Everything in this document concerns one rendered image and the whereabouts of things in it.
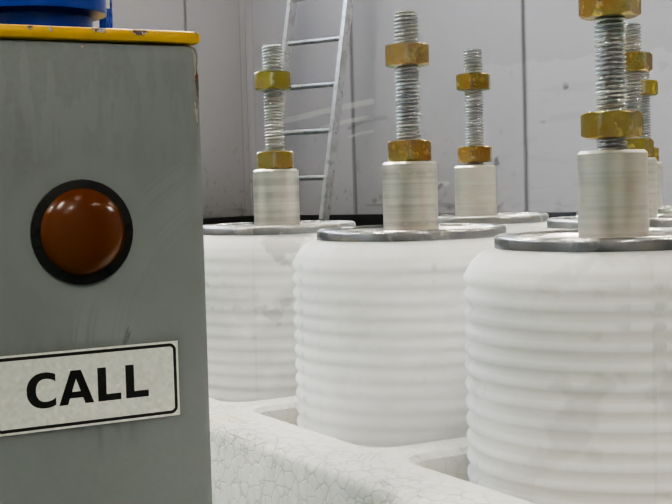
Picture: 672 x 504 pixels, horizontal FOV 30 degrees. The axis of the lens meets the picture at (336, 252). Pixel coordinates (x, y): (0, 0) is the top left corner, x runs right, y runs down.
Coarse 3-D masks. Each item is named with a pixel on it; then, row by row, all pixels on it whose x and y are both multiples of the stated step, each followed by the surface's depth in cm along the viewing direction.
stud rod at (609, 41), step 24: (600, 24) 39; (624, 24) 39; (600, 48) 39; (624, 48) 39; (600, 72) 39; (624, 72) 40; (600, 96) 39; (624, 96) 40; (600, 144) 40; (624, 144) 40
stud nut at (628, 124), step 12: (588, 120) 39; (600, 120) 39; (612, 120) 39; (624, 120) 39; (636, 120) 39; (588, 132) 40; (600, 132) 39; (612, 132) 39; (624, 132) 39; (636, 132) 39
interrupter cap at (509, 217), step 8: (440, 216) 68; (448, 216) 68; (480, 216) 63; (488, 216) 63; (496, 216) 63; (504, 216) 63; (512, 216) 63; (520, 216) 63; (528, 216) 63; (536, 216) 64; (544, 216) 64
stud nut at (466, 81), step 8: (456, 80) 66; (464, 80) 65; (472, 80) 65; (480, 80) 65; (488, 80) 65; (456, 88) 66; (464, 88) 65; (472, 88) 65; (480, 88) 65; (488, 88) 65
